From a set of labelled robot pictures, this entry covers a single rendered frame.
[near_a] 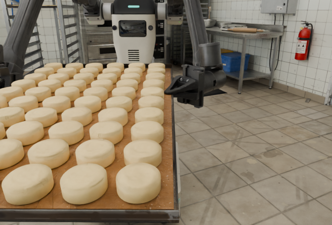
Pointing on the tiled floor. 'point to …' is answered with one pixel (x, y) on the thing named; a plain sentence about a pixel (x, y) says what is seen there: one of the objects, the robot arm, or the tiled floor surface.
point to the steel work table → (274, 31)
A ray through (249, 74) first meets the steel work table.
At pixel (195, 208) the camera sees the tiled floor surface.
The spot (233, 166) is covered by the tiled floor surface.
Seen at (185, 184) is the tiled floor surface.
